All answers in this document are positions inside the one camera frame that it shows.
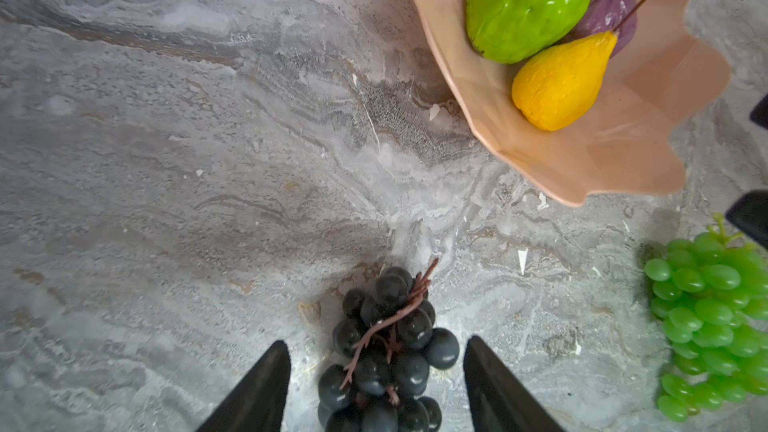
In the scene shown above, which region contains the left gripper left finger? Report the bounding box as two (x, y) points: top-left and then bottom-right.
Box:
(196, 340), (291, 432)

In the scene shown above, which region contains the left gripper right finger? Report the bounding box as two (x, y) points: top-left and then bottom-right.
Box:
(462, 335), (564, 432)

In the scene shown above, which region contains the green grape bunch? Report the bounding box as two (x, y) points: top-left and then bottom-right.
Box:
(643, 213), (767, 422)

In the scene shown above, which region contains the dark purple grape bunch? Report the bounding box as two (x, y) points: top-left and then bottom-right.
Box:
(317, 261), (460, 431)

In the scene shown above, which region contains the purple fake fruit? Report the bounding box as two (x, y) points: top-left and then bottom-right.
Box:
(560, 0), (638, 57)

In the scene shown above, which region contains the yellow fake pear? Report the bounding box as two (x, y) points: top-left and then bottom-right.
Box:
(511, 21), (625, 132)

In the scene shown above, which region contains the pink scalloped fruit bowl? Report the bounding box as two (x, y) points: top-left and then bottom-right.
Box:
(413, 0), (731, 207)

